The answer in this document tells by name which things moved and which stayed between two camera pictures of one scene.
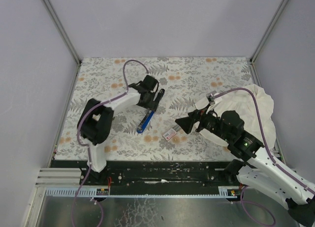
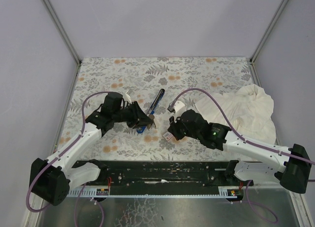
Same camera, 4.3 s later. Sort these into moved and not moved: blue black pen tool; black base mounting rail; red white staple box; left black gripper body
Moved: left black gripper body
Not moved: red white staple box; black base mounting rail; blue black pen tool
